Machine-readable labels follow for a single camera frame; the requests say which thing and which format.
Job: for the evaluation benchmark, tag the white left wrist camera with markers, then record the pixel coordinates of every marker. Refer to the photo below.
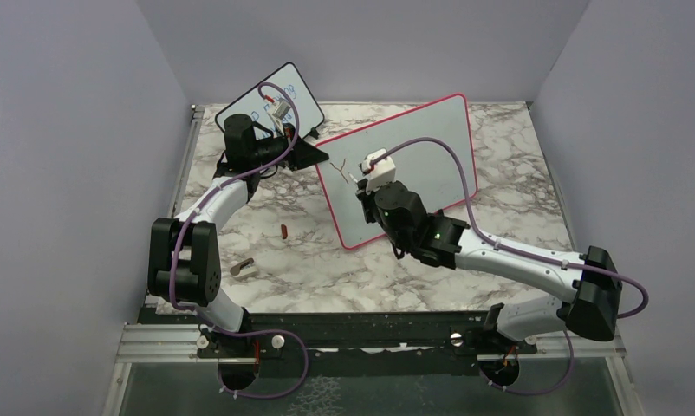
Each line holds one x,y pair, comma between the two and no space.
278,111

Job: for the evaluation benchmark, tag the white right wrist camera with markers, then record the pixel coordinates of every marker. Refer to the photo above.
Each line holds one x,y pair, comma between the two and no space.
378,169

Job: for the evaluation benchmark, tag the pink framed whiteboard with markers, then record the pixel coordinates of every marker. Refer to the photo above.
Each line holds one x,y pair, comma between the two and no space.
440,174

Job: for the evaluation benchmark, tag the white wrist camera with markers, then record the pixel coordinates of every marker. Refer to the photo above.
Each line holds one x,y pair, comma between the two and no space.
378,169
278,111

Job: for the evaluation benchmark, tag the grey whiteboard eraser block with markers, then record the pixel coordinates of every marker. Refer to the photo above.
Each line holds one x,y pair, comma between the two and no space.
244,269

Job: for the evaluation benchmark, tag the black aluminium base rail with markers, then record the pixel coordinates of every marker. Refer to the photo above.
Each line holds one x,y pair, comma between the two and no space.
288,346

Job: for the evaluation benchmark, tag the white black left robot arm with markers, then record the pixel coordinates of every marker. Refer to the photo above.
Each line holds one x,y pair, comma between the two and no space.
184,265

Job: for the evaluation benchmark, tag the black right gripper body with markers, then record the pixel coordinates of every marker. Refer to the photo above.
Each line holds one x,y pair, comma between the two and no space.
373,215

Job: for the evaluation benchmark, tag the black framed written whiteboard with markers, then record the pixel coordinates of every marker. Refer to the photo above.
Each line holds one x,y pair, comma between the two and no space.
288,78

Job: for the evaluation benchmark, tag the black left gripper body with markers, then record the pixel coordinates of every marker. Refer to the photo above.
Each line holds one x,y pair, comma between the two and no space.
269,149

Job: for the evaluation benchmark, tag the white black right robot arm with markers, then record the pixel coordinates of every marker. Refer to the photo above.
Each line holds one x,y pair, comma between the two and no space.
581,295

